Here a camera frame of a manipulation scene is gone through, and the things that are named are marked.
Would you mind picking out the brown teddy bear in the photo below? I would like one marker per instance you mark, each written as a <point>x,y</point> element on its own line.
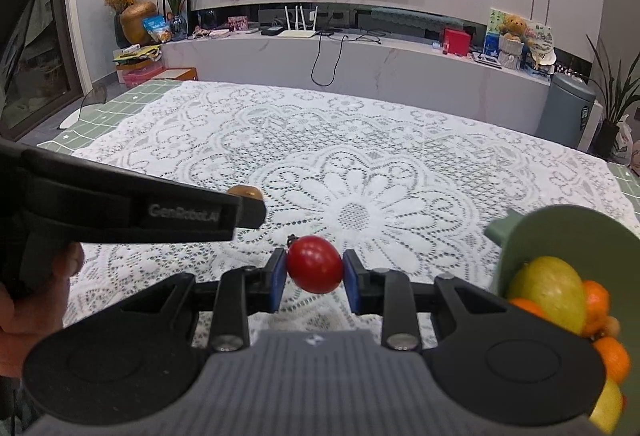
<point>514,26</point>

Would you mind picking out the red box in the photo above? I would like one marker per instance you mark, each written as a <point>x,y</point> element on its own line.
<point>456,40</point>

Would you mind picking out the pink photo card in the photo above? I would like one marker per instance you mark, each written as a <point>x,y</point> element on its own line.
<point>237,23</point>

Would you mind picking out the blue snack bag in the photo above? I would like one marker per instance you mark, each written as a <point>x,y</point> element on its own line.
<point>157,28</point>

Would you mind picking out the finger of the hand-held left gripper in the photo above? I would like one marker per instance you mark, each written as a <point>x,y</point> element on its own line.
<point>251,213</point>

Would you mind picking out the small brown kiwi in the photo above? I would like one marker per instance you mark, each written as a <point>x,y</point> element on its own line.
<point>611,326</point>
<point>245,190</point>

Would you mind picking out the person's left hand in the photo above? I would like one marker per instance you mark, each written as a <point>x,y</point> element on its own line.
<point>35,316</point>

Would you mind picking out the white lace tablecloth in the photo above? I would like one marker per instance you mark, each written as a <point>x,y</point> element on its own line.
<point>300,140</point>

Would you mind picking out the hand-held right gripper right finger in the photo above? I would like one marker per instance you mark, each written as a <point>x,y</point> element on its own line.
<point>351,282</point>

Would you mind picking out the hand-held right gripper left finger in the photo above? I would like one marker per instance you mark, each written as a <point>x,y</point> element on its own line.
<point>277,280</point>

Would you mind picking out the golden vase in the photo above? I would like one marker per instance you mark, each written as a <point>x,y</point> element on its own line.
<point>137,23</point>

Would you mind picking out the white plastic bag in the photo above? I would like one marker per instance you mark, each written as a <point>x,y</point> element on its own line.
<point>622,140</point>

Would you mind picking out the tall leafy potted plant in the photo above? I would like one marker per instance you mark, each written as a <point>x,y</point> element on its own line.
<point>615,105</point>

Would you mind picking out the yellow-green grapefruit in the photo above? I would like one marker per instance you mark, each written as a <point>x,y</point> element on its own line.
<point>607,408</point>

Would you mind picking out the red cherry tomato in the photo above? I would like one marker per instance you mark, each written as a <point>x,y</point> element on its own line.
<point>314,263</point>

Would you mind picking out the yellow-green pear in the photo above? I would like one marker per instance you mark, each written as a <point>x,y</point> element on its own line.
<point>550,293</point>

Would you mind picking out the orange mandarin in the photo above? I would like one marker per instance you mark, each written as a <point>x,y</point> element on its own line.
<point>597,306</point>
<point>612,358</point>
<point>527,307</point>

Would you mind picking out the green plastic colander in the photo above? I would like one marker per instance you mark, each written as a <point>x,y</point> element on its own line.
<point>575,236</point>

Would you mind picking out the orange cardboard box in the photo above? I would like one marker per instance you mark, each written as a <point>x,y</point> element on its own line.
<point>180,74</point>

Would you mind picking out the white marble tv console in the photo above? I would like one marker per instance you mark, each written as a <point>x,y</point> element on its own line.
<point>410,70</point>

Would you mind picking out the white wifi router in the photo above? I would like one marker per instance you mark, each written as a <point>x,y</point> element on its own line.
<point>297,33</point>

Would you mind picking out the grey trash can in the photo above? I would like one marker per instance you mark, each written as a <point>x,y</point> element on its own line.
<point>565,113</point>

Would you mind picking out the white woven basket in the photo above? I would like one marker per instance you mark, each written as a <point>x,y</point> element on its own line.
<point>511,53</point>

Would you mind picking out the pink storage box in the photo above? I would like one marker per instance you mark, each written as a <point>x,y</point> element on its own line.
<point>137,75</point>

